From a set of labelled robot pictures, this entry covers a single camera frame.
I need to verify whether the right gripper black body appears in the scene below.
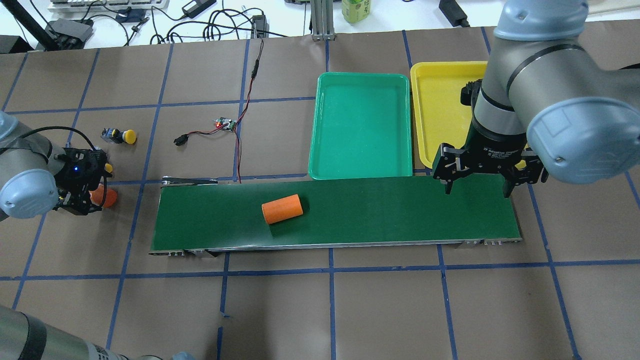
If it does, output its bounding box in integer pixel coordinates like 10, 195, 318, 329
432, 127, 549, 185

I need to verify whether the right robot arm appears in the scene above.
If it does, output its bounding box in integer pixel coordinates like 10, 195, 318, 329
432, 0, 640, 198

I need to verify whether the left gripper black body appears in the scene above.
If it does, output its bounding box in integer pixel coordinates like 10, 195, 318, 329
54, 147, 113, 215

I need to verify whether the green tea bottle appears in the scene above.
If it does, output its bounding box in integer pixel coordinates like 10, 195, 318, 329
341, 0, 371, 24

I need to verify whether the aluminium frame post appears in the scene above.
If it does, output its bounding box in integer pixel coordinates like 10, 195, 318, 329
310, 0, 336, 43

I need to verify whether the green plastic tray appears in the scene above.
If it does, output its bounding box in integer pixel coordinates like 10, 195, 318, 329
307, 71, 414, 180

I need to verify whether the motor speed controller board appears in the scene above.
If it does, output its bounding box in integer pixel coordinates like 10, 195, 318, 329
214, 117, 238, 132

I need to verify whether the orange cylinder with 4680 text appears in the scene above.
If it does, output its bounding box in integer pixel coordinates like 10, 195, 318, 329
89, 183, 118, 208

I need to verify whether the black power adapter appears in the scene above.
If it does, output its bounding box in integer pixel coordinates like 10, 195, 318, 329
438, 0, 470, 28

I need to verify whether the green conveyor belt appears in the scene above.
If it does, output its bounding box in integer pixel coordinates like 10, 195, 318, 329
149, 175, 522, 256

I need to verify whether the yellow plastic tray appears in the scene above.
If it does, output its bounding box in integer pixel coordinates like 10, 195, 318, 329
410, 61, 528, 171

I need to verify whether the red black power cable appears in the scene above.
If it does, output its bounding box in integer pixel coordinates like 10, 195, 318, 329
173, 30, 266, 185

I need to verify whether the plain orange cylinder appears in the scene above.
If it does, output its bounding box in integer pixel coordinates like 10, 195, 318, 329
262, 194, 304, 225

